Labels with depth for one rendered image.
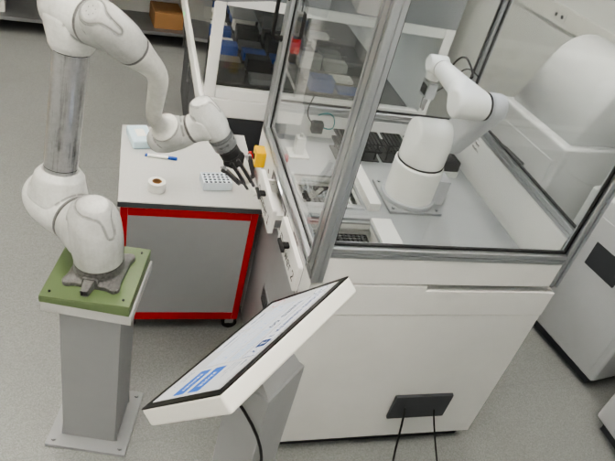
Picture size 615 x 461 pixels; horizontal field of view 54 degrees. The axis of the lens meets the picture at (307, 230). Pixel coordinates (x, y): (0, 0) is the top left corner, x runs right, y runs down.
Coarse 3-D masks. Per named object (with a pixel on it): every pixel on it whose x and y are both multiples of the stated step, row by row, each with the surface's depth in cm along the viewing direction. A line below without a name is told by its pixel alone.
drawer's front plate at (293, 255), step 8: (288, 224) 216; (280, 232) 222; (288, 232) 212; (288, 240) 210; (296, 248) 205; (288, 256) 209; (296, 256) 202; (288, 264) 209; (296, 264) 200; (288, 272) 209; (296, 272) 200; (296, 280) 201; (296, 288) 203
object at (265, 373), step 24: (312, 288) 164; (336, 288) 152; (312, 312) 143; (288, 336) 135; (264, 360) 128; (288, 360) 149; (240, 384) 122; (264, 384) 142; (144, 408) 138; (168, 408) 131; (192, 408) 126; (216, 408) 121
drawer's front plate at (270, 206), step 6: (264, 174) 239; (264, 180) 236; (258, 186) 245; (264, 186) 234; (270, 192) 230; (264, 198) 233; (270, 198) 226; (264, 204) 233; (270, 204) 224; (270, 210) 224; (276, 210) 221; (264, 216) 232; (270, 216) 223; (264, 222) 231; (270, 222) 223; (270, 228) 225
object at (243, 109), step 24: (216, 0) 261; (240, 0) 263; (264, 0) 265; (216, 24) 268; (192, 48) 333; (216, 48) 275; (192, 72) 323; (216, 72) 282; (192, 96) 385; (216, 96) 289; (240, 96) 292; (264, 96) 295; (240, 120) 302
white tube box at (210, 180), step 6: (204, 174) 255; (210, 174) 255; (216, 174) 257; (222, 174) 257; (204, 180) 250; (210, 180) 251; (216, 180) 252; (222, 180) 253; (228, 180) 254; (204, 186) 249; (210, 186) 250; (216, 186) 251; (222, 186) 252; (228, 186) 253
